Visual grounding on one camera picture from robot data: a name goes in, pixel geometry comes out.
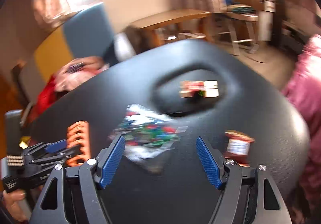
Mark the wooden backed chair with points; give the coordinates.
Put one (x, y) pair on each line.
(240, 17)

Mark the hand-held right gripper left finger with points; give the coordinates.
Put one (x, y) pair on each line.
(112, 161)

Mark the person's left hand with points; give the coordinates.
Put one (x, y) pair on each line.
(13, 205)

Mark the white cabinet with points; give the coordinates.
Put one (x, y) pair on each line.
(267, 20)

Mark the clear bag of colourful pieces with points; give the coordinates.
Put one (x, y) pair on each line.
(148, 133)

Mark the pink ruffled bedspread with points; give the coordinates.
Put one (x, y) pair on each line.
(306, 83)

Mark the black oval cushion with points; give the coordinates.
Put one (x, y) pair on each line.
(170, 103)

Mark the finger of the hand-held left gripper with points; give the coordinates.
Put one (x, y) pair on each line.
(67, 152)
(56, 145)

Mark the wooden side table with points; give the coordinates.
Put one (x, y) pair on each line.
(173, 15)

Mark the purple patterned cloth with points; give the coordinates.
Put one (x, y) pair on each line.
(75, 67)

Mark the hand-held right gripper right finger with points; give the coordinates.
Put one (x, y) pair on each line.
(208, 161)

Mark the red and white packet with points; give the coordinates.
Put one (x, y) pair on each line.
(195, 87)

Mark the small red snack packet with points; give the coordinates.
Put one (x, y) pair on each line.
(238, 147)

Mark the green cloth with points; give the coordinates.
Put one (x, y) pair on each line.
(240, 8)

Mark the orange plastic rack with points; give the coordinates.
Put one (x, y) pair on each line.
(77, 131)

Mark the blue yellow grey sofa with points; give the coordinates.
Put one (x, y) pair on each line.
(85, 30)

